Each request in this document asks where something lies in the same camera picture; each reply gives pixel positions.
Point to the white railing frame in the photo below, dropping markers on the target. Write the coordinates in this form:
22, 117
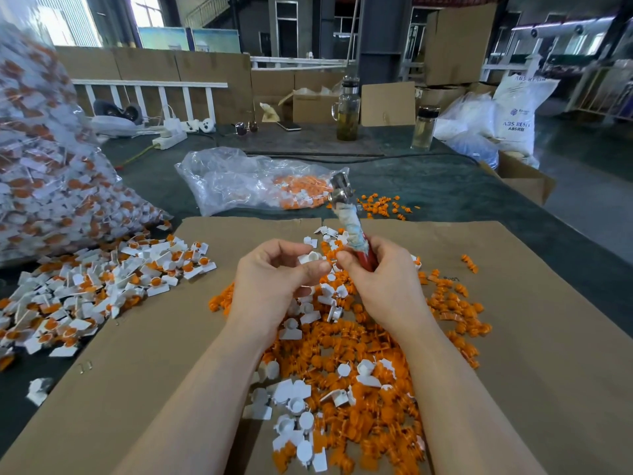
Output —
146, 84

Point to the open cardboard box with paper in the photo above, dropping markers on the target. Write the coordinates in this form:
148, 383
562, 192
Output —
310, 107

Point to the orange white plastic piece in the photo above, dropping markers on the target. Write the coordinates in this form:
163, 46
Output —
202, 266

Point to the person's left hand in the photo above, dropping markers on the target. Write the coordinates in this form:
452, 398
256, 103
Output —
269, 290

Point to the dark steel pillar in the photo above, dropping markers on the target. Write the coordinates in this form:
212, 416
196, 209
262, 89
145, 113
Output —
385, 38

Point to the white woven sack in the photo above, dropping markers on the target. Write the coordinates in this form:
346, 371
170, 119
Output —
523, 113

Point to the flat brown cardboard panel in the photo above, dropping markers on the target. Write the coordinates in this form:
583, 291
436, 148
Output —
388, 104

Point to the brown cardboard sheet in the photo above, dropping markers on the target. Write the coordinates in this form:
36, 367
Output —
114, 363
579, 347

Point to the pile of assembled white-orange parts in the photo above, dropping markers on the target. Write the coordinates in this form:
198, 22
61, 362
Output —
69, 295

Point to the glass bottle with black lid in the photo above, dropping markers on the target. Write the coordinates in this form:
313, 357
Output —
424, 127

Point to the pile of orange and white parts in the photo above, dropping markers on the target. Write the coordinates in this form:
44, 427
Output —
351, 391

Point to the large clear bag of seals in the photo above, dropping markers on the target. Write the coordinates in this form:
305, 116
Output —
59, 183

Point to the person's right hand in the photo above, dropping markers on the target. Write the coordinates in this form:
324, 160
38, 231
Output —
388, 292

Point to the white oval plastic device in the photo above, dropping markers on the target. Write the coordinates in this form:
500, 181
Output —
113, 124

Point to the clear blue plastic bag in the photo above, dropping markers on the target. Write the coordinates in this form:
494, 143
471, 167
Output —
467, 131

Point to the row of upright cardboard sheets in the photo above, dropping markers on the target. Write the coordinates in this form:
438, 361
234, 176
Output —
225, 70

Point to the white power strip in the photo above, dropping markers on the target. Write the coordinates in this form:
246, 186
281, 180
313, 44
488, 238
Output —
169, 137

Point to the scatter of orange offcuts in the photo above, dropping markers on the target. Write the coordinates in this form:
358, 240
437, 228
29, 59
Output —
388, 204

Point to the white metal rack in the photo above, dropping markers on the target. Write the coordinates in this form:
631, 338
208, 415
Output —
607, 88

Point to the person's left forearm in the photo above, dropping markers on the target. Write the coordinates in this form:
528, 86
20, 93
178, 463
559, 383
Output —
188, 420

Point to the glass tea jar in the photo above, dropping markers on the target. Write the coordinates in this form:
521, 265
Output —
347, 109

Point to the black phone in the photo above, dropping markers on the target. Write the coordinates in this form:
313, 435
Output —
290, 125

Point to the tall brown cardboard box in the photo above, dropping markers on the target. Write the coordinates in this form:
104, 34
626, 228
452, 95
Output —
459, 44

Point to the small clear plastic bag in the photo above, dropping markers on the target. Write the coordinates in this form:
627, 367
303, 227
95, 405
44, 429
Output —
229, 179

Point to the open brown cardboard box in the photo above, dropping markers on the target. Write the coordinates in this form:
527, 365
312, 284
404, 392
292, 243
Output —
518, 178

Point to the person's right forearm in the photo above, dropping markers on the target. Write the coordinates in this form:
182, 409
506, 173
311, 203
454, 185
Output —
475, 428

